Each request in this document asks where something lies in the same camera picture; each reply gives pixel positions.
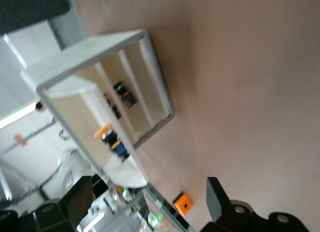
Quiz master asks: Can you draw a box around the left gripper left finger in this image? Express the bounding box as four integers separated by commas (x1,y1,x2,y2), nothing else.
0,175,95,232

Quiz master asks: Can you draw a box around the dark grey felt panel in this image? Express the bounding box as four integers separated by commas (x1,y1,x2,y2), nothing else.
0,0,71,36

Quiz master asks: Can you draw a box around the brown table mat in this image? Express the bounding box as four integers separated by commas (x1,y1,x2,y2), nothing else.
74,0,320,232

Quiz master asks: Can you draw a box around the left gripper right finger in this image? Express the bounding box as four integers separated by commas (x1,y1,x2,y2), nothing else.
199,176,310,232

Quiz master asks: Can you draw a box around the white drawer cabinet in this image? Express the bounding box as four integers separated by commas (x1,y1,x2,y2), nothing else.
19,28,176,177

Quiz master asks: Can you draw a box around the aluminium frame stand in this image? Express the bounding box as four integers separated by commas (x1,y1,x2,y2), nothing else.
0,118,60,200

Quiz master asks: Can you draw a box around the red mushroom push button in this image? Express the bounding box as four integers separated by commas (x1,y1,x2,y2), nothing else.
103,91,123,120

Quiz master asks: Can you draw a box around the yellow mushroom push button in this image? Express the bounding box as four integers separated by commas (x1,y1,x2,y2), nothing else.
93,122,131,164

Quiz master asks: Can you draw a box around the white partition board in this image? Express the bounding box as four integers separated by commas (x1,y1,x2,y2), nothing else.
0,101,86,200

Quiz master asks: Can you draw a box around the green push button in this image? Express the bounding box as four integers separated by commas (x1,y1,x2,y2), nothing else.
112,80,139,111

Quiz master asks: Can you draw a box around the orange and black cube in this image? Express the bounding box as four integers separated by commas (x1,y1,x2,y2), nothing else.
171,190,196,217

